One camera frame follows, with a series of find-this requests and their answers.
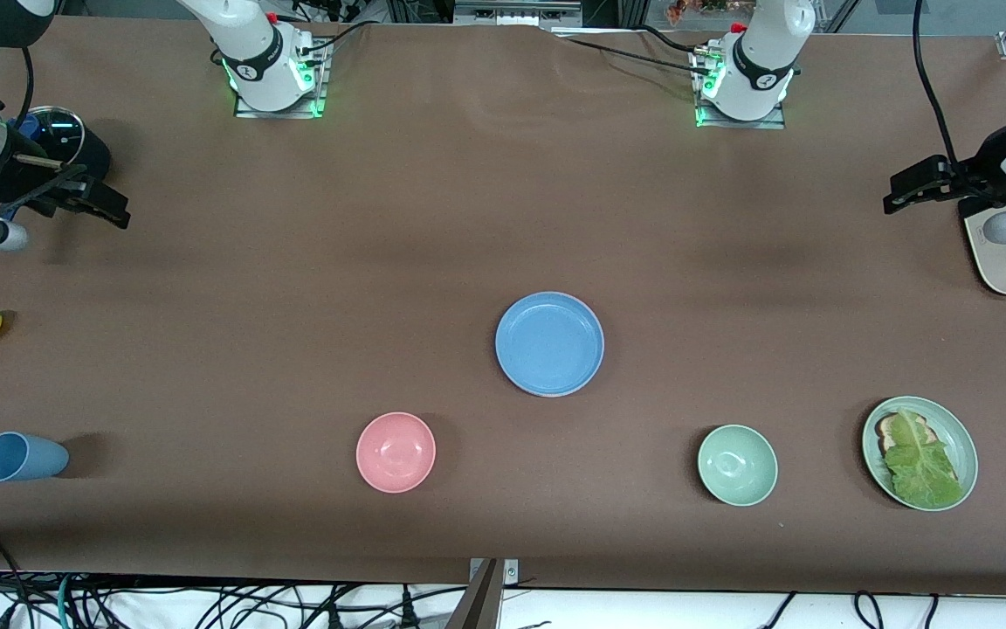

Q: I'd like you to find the blue cup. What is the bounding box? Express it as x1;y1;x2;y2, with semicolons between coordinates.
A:
0;432;70;483

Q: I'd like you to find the green bowl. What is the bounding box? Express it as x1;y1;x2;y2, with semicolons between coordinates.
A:
697;424;779;508

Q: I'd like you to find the green plate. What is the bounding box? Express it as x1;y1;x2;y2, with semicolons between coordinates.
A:
861;396;980;512

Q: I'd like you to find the blue plate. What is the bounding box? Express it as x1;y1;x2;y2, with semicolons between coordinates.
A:
494;291;606;399

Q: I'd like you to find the dark blue saucepan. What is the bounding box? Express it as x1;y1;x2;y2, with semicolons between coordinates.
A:
0;105;112;259

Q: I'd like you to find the black table cable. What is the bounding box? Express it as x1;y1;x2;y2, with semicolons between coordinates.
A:
638;23;700;55
554;33;705;78
298;19;386;58

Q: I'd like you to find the colourful flower bunch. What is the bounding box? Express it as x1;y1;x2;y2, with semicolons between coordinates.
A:
664;0;762;24

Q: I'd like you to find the small silver bracket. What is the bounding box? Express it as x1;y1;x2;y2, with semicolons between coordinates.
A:
468;558;520;584

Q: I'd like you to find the grey metal bracket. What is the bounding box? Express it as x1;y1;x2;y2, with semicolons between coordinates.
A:
454;0;583;29

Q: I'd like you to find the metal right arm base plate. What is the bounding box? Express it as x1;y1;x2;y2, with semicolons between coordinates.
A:
233;37;330;120

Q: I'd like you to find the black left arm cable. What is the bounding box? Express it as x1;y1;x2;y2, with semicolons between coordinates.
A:
913;0;963;172

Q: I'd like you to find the green lettuce leaf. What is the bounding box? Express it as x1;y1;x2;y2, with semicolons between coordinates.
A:
882;408;965;509

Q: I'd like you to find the pink bowl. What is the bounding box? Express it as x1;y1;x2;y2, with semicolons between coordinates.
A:
355;411;438;494

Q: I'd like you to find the glass lid blue knob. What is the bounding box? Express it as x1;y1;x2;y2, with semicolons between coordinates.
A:
18;106;86;162

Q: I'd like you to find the toasted bread slice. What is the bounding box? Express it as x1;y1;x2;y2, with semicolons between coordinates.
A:
875;412;936;460

